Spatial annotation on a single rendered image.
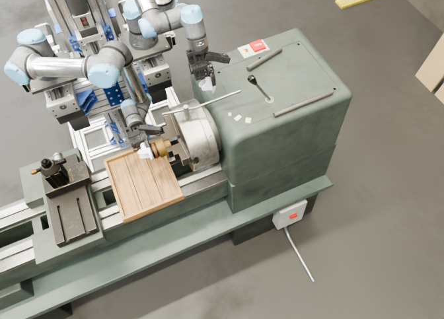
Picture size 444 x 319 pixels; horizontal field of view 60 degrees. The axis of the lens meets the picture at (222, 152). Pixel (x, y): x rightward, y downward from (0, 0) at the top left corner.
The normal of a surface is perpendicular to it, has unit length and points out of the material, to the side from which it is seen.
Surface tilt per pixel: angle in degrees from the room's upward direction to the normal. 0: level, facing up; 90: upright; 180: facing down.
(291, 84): 0
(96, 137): 0
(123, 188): 0
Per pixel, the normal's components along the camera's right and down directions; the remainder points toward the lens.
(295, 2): -0.04, -0.54
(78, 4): 0.39, 0.77
